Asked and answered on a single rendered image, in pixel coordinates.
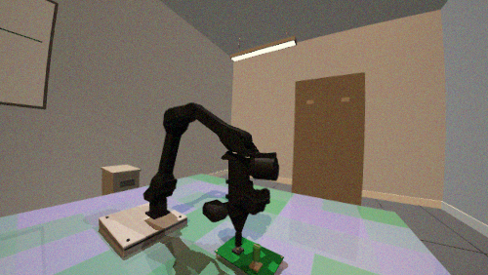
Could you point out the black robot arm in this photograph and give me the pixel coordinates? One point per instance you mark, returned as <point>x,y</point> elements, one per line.
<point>258,166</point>

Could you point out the green circuit board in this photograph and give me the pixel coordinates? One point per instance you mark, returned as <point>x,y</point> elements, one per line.
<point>249,256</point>

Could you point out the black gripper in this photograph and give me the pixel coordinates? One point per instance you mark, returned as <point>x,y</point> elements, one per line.
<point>216,211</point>

